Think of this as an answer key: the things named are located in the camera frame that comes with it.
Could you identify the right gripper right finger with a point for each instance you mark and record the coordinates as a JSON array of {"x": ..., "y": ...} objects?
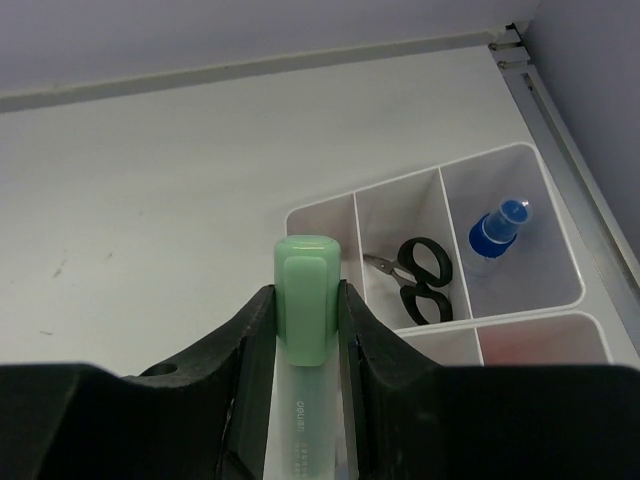
[{"x": 408, "y": 417}]

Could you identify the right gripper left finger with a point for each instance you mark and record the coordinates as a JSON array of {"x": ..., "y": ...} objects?
[{"x": 202, "y": 413}]

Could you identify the green highlighter marker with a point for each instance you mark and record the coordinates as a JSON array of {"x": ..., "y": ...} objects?
[{"x": 307, "y": 274}]

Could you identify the black scissors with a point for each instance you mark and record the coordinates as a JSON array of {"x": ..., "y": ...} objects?
[{"x": 416, "y": 282}]

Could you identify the blue cap glue pen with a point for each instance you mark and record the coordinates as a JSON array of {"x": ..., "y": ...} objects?
[{"x": 491, "y": 236}]

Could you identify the pink correction tape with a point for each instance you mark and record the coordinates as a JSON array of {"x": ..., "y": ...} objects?
[{"x": 536, "y": 344}]

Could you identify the white compartment organizer box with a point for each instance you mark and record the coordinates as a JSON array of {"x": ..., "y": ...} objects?
[{"x": 515, "y": 286}]

